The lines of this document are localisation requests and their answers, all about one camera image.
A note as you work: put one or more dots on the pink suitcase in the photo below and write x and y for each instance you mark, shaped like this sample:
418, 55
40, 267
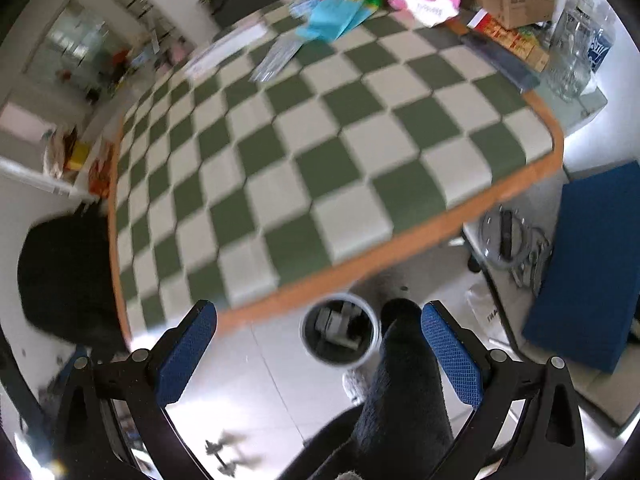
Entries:
177, 50

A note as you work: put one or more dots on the printed white plastic bag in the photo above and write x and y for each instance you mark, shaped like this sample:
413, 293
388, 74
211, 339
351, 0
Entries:
485, 312

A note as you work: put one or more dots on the light blue paper packet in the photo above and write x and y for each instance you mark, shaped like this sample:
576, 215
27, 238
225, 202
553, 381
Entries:
332, 20

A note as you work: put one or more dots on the black chair with black coat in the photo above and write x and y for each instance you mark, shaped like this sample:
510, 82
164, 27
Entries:
65, 280

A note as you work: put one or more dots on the small dark dumbbell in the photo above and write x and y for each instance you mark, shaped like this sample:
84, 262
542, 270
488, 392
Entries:
232, 455

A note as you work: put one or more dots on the orange red flat box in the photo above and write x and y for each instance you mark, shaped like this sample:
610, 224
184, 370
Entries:
515, 40

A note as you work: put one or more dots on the grey fuzzy right slipper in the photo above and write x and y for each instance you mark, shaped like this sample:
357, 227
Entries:
356, 386

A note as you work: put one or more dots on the round grey trash bin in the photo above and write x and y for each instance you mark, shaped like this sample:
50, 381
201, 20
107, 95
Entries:
340, 330

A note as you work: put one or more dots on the chrome metal fitting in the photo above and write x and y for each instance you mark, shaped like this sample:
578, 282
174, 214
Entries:
510, 242

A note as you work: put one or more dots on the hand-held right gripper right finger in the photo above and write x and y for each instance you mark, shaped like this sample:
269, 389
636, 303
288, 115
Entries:
450, 355

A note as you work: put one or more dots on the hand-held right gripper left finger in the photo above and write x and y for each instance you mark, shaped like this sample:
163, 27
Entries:
187, 350

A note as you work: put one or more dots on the silver blister pack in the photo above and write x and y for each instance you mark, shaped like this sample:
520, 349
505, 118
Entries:
275, 60

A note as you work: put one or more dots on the small blue white box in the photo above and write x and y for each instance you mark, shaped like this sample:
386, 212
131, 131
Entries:
305, 4

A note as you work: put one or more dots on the person's right leg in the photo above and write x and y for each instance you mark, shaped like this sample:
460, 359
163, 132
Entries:
405, 400

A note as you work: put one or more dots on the clear glass bottle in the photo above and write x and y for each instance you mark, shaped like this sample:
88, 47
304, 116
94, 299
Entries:
570, 45

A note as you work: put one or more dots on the long white toothpaste box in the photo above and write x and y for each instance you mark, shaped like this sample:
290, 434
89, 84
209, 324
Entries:
225, 50

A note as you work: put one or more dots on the green white checkered tablecloth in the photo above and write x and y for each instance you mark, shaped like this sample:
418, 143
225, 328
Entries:
325, 160

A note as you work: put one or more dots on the plastic bottle blue label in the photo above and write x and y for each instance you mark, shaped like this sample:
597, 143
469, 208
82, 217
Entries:
602, 42

